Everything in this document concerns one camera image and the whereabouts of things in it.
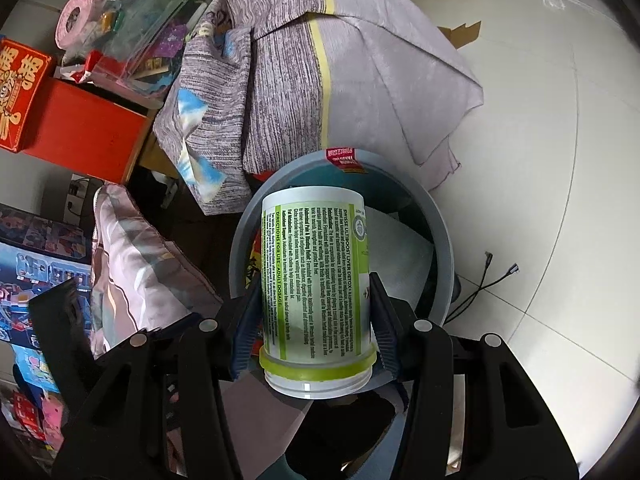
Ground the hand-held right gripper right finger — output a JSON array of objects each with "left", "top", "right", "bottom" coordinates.
[{"left": 370, "top": 272, "right": 581, "bottom": 480}]

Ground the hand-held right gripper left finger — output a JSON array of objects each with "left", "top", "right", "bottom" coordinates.
[{"left": 52, "top": 295, "right": 266, "bottom": 480}]

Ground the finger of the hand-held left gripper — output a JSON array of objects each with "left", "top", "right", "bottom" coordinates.
[{"left": 27, "top": 280, "right": 93, "bottom": 411}]

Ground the red foil snack bag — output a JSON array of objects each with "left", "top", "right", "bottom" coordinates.
[{"left": 245, "top": 230, "right": 263, "bottom": 306}]

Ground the white paper napkin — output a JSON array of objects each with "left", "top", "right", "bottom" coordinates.
[{"left": 365, "top": 210, "right": 436, "bottom": 306}]

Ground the white jar green label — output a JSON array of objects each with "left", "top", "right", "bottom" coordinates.
[{"left": 259, "top": 186, "right": 378, "bottom": 401}]

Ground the blue round bin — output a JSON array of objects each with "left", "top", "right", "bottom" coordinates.
[{"left": 229, "top": 149, "right": 457, "bottom": 411}]

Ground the large blue toy box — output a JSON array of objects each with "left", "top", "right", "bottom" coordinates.
[{"left": 0, "top": 202, "right": 96, "bottom": 396}]

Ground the pink grey checked tablecloth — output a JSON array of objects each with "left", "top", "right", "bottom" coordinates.
[{"left": 90, "top": 184, "right": 226, "bottom": 361}]

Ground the white power strip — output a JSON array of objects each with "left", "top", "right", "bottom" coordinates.
[{"left": 65, "top": 175, "right": 101, "bottom": 221}]

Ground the brown cardboard box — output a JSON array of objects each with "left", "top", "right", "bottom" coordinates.
[{"left": 137, "top": 135, "right": 181, "bottom": 181}]

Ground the red festive gift box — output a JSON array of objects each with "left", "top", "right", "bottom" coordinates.
[{"left": 0, "top": 37, "right": 53, "bottom": 153}]

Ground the purple striped cloth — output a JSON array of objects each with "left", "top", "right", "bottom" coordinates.
[{"left": 152, "top": 0, "right": 485, "bottom": 216}]

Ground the pink tape roll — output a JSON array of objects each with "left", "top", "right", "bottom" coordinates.
[{"left": 55, "top": 0, "right": 101, "bottom": 51}]

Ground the clear plastic storage box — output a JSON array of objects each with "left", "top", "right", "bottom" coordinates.
[{"left": 85, "top": 0, "right": 226, "bottom": 108}]

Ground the flat cardboard sheet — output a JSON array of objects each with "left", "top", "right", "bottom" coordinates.
[{"left": 385, "top": 0, "right": 483, "bottom": 51}]

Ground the black floor cable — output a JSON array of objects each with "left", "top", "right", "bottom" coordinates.
[
  {"left": 445, "top": 251, "right": 493, "bottom": 323},
  {"left": 452, "top": 264, "right": 521, "bottom": 311}
]

